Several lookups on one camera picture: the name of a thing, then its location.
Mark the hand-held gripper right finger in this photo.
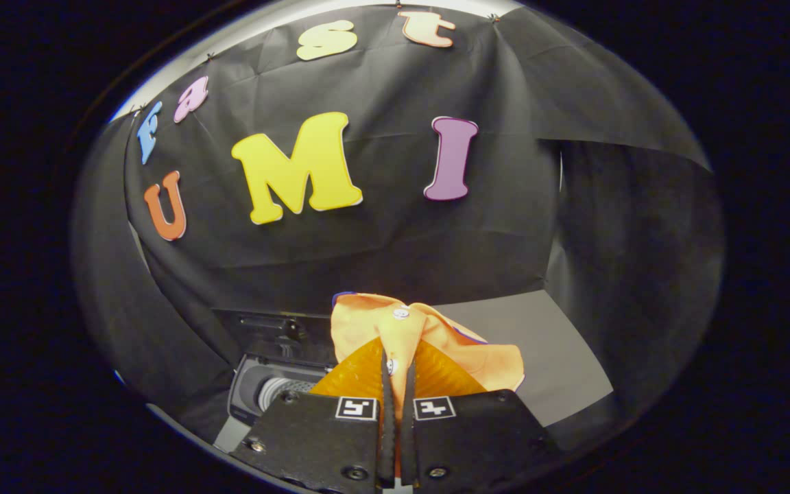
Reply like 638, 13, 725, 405
398, 340, 560, 489

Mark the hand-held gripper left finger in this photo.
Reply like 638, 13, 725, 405
248, 336, 396, 492

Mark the grey washing machine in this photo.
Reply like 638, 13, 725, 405
227, 353, 337, 427

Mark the dark washing machine lid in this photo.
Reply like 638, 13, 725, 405
213, 307, 337, 366

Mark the orange shirt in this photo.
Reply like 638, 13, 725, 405
330, 292, 526, 421

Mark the beige cabinet with dark top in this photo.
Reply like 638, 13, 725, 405
429, 290, 614, 427

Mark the black backdrop cloth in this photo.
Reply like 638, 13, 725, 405
71, 3, 725, 440

